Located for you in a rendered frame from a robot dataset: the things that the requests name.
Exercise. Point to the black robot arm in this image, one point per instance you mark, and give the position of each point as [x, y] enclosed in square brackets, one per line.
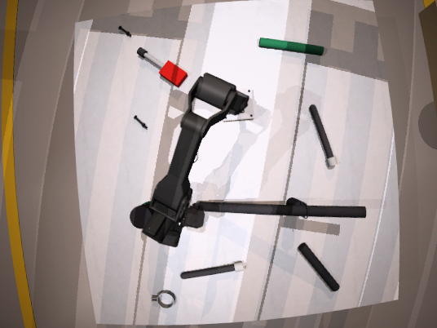
[172, 191]

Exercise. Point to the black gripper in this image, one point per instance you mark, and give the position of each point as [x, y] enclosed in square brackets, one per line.
[173, 236]

